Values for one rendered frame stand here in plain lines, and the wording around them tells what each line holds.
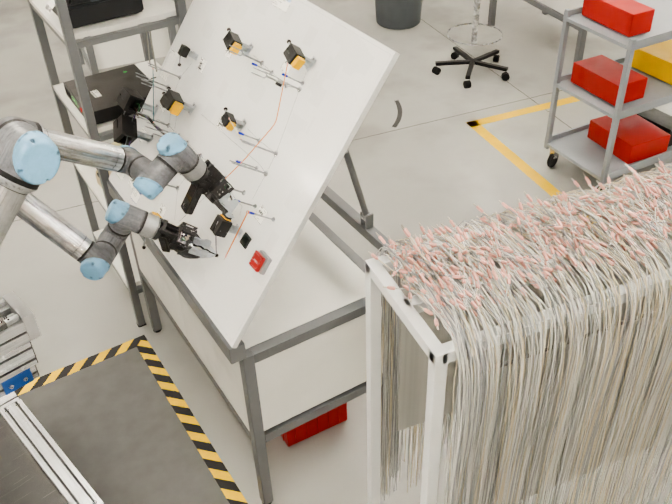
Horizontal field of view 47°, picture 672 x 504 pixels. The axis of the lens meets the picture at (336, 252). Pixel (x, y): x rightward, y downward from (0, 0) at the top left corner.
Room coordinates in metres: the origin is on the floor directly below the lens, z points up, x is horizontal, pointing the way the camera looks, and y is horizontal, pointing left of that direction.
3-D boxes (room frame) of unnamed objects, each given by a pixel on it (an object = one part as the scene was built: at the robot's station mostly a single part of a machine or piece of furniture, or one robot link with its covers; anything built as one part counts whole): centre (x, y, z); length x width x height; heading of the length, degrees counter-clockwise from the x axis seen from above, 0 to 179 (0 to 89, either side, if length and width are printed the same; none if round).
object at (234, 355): (2.26, 0.62, 0.83); 1.18 x 0.05 x 0.06; 30
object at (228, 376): (2.04, 0.46, 0.60); 0.55 x 0.03 x 0.39; 30
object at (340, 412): (2.27, 0.19, 0.07); 0.39 x 0.29 x 0.14; 28
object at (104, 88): (3.09, 0.93, 1.09); 0.35 x 0.33 x 0.07; 30
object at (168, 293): (2.51, 0.74, 0.60); 0.55 x 0.02 x 0.39; 30
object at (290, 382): (2.43, 0.34, 0.60); 1.17 x 0.58 x 0.40; 30
